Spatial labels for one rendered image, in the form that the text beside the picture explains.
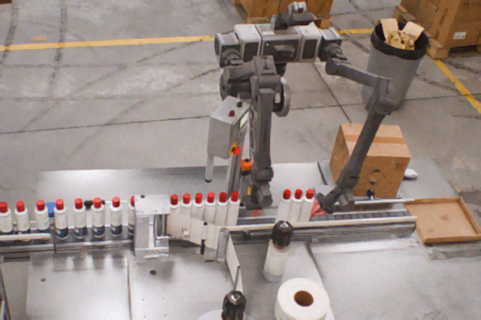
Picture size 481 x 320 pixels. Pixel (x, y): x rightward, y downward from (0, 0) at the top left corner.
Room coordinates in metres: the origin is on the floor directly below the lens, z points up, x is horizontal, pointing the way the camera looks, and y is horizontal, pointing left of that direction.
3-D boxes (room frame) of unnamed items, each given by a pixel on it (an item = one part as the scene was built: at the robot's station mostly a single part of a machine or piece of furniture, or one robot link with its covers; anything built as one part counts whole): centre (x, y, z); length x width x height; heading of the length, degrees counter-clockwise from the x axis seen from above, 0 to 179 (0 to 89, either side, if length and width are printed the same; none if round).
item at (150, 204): (1.80, 0.32, 1.14); 0.14 x 0.11 x 0.01; 106
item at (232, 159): (2.14, 0.02, 1.16); 0.04 x 0.04 x 0.67; 16
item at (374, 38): (4.51, -1.09, 0.43); 0.44 x 0.43 x 0.39; 22
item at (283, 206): (2.06, -0.23, 0.98); 0.05 x 0.05 x 0.20
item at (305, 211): (2.08, -0.33, 0.98); 0.05 x 0.05 x 0.20
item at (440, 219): (2.28, -1.02, 0.85); 0.30 x 0.26 x 0.04; 106
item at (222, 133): (2.06, 0.07, 1.38); 0.17 x 0.10 x 0.19; 161
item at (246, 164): (2.06, -0.04, 1.05); 0.10 x 0.04 x 0.33; 16
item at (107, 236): (2.01, -0.06, 0.86); 1.65 x 0.08 x 0.04; 106
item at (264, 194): (1.92, -0.11, 1.22); 0.11 x 0.09 x 0.12; 22
